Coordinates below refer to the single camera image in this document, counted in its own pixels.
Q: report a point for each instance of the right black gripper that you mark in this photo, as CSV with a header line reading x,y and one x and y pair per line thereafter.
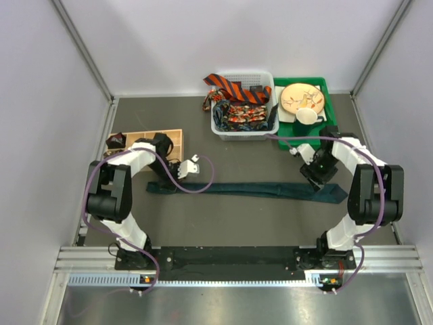
x,y
308,171

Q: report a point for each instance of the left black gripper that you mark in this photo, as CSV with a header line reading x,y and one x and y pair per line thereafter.
x,y
174,178

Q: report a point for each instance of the dark teal necktie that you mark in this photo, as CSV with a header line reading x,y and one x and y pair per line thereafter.
x,y
330,193

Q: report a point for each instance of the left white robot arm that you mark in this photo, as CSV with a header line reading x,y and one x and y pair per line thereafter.
x,y
110,196

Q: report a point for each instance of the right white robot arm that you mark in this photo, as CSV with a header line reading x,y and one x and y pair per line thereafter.
x,y
376,193

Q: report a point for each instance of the wooden compartment box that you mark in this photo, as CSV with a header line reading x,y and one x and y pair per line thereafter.
x,y
175,152

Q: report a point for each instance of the green white mug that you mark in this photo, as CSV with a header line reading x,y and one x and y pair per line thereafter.
x,y
305,120

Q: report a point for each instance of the dark red rolled tie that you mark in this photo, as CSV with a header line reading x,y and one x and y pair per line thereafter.
x,y
116,141

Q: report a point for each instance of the brown patterned rolled tie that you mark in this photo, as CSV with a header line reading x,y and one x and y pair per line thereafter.
x,y
109,153

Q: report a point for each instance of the beige patterned plate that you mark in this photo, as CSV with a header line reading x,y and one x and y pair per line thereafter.
x,y
301,95

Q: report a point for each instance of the floral patterned tie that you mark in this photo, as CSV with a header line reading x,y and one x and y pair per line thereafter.
x,y
229,115

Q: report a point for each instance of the white plastic basket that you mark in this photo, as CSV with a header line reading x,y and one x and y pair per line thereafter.
x,y
253,81

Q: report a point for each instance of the orange navy striped tie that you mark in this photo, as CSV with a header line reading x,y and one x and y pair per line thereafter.
x,y
233,91

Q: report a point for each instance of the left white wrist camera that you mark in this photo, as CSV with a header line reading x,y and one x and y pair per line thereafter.
x,y
189,166

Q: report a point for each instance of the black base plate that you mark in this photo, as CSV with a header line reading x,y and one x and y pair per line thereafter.
x,y
247,262

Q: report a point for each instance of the slotted cable duct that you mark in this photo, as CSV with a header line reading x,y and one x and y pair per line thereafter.
x,y
139,281

